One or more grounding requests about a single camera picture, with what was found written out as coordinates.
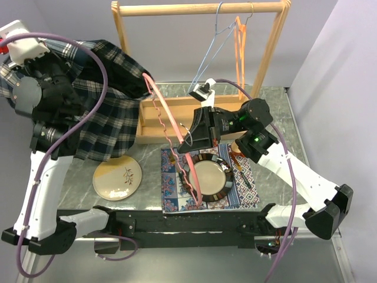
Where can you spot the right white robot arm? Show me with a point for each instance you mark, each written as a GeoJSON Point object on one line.
{"type": "Point", "coordinates": [327, 203]}

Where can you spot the dark rimmed beige plate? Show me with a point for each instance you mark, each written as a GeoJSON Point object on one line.
{"type": "Point", "coordinates": [215, 176]}

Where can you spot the small orange cup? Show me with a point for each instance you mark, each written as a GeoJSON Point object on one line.
{"type": "Point", "coordinates": [235, 150]}

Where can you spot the dark handled knife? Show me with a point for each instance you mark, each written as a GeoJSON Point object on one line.
{"type": "Point", "coordinates": [239, 169]}

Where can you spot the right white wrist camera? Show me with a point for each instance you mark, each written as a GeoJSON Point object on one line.
{"type": "Point", "coordinates": [204, 93]}

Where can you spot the blue wire hanger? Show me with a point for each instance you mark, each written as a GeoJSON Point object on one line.
{"type": "Point", "coordinates": [220, 37]}

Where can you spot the gold fork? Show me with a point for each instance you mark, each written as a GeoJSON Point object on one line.
{"type": "Point", "coordinates": [174, 162]}

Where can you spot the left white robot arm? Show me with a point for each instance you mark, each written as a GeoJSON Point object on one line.
{"type": "Point", "coordinates": [45, 94]}

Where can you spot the orange clothes hanger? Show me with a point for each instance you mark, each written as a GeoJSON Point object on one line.
{"type": "Point", "coordinates": [240, 33]}

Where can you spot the wooden clothes rack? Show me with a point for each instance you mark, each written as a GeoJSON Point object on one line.
{"type": "Point", "coordinates": [183, 107]}

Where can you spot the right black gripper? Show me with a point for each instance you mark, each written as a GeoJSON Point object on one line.
{"type": "Point", "coordinates": [205, 125]}

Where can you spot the cream floral plate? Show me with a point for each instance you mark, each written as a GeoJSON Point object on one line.
{"type": "Point", "coordinates": [117, 179]}

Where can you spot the patterned placemat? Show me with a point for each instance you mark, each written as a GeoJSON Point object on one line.
{"type": "Point", "coordinates": [176, 195]}

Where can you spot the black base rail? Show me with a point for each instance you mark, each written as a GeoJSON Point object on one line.
{"type": "Point", "coordinates": [154, 229]}

